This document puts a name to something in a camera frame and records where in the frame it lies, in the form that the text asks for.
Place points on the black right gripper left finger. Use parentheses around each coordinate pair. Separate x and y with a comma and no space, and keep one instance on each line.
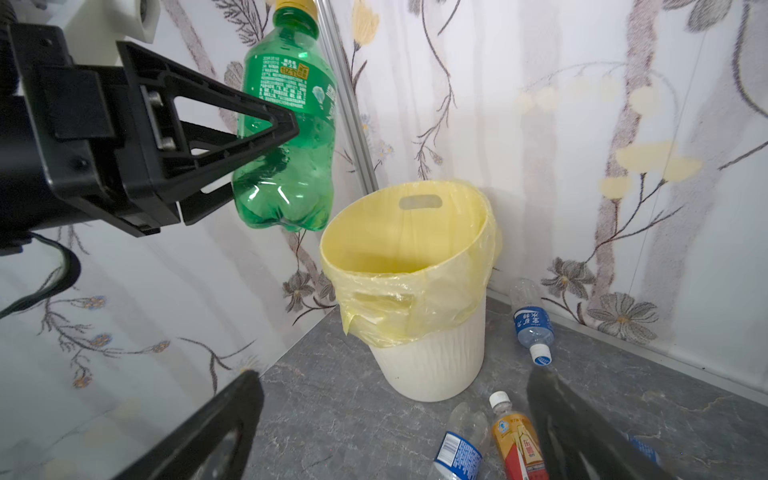
(214,443)

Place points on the blue label bottle centre left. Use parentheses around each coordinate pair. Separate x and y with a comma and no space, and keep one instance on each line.
(463,447)

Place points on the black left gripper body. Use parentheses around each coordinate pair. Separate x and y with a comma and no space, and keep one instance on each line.
(70,149)

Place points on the red orange tea bottle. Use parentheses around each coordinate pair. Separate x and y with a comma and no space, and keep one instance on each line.
(516,441)

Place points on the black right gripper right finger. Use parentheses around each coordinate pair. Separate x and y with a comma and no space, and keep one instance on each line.
(576,441)

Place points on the green soda bottle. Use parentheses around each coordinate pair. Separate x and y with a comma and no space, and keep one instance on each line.
(289,184)

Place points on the white bin with yellow liner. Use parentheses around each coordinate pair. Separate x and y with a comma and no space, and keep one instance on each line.
(410,265)

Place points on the blue label bottle by wall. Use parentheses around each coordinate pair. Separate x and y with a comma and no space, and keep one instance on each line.
(531,321)

